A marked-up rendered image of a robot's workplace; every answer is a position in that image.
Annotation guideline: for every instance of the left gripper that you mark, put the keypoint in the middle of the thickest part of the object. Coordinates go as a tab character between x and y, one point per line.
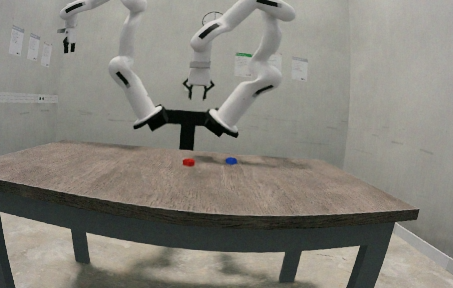
199	77

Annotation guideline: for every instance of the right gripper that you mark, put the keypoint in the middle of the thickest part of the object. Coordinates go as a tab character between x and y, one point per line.
70	35

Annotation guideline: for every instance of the small red block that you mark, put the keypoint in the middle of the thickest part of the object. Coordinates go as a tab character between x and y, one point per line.
188	162

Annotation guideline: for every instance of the small blue block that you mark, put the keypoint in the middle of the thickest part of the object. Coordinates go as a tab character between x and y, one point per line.
231	160

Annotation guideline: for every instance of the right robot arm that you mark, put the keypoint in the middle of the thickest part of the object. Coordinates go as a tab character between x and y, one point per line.
120	67

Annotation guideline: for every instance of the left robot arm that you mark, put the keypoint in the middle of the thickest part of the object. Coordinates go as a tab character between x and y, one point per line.
269	77

